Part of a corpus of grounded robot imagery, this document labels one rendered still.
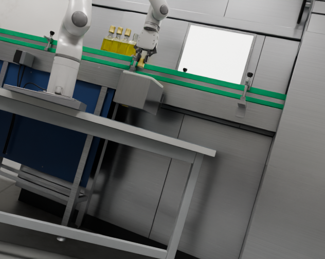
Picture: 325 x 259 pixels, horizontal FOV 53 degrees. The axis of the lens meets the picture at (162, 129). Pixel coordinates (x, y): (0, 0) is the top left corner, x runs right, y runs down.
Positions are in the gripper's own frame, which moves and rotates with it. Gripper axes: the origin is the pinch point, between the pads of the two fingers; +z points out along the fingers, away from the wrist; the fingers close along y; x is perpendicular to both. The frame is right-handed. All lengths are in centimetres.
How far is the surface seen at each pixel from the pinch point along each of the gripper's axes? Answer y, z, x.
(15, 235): 41, 110, 5
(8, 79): 92, 29, -15
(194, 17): -9, -42, -39
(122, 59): 18.0, -0.3, -13.4
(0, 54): 103, 14, -13
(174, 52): -3.6, -17.4, -38.7
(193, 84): -25.3, 2.9, -22.2
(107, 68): 24.7, 7.0, -11.7
